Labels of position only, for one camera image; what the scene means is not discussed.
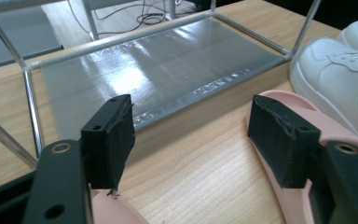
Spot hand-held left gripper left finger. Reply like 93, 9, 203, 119
80, 93, 136, 190

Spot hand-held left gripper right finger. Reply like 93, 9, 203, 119
247, 94, 322, 189

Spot pink slipper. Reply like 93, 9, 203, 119
89, 188, 150, 224
245, 89, 358, 224

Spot metal frame shoe rack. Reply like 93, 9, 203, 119
0, 0, 323, 171

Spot black floor cables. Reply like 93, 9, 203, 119
66, 0, 175, 36

